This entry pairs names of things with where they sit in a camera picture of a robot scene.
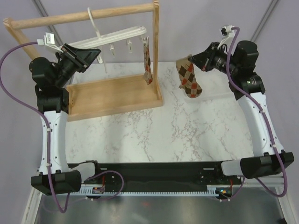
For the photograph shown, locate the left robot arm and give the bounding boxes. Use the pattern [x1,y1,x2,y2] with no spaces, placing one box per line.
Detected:
[29,44,102,196]

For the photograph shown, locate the wooden hanger stand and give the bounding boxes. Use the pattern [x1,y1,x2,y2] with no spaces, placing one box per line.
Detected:
[3,0,163,121]

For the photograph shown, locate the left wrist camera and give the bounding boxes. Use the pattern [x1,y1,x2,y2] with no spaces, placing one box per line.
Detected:
[37,32,63,53]

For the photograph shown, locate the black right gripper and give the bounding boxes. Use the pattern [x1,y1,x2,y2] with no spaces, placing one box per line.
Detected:
[189,42,239,77]

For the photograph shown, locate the aluminium frame post left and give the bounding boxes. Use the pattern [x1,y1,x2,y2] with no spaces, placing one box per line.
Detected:
[32,0,64,46]

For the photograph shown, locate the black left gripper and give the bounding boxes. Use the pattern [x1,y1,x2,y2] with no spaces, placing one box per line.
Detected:
[54,43,101,88]

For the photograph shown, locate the white cable duct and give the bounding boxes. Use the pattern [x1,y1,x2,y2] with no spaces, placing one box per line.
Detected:
[70,184,218,196]

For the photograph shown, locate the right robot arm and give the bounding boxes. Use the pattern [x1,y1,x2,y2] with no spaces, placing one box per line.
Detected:
[188,40,294,184]

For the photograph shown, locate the aluminium frame post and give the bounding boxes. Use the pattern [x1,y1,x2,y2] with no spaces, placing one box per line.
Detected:
[250,0,280,42]
[32,0,64,46]

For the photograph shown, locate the white plastic clip hanger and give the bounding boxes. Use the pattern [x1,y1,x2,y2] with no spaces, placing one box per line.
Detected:
[69,7,149,57]

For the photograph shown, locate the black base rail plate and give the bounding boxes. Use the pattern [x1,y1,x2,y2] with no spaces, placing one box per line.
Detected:
[85,161,241,191]

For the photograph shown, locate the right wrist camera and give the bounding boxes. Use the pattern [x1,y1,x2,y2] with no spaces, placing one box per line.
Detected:
[217,25,235,49]

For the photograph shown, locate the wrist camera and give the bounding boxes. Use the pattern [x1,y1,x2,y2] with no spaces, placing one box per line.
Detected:
[217,25,235,49]
[37,32,63,53]

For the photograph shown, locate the aluminium frame post right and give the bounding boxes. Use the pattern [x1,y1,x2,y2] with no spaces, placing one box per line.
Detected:
[250,0,280,42]

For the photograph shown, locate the argyle sock beige orange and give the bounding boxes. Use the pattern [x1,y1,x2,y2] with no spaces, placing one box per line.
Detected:
[143,36,153,85]

